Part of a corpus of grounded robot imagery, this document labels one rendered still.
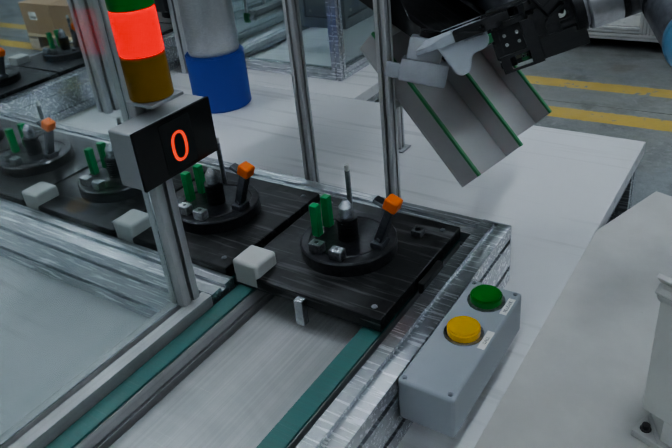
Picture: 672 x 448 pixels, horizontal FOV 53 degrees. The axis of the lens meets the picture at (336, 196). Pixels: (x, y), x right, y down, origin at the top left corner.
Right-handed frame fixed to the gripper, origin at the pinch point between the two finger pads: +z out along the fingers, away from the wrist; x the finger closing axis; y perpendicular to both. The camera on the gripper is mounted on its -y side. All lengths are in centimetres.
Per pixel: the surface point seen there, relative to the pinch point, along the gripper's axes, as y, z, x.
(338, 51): 0, 32, 96
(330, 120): 14, 34, 70
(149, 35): -12.6, 24.7, -24.8
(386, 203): 17.2, 10.7, -9.3
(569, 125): 85, -33, 273
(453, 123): 15.3, 1.5, 18.6
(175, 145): -0.6, 28.5, -22.3
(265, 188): 14.6, 34.9, 14.1
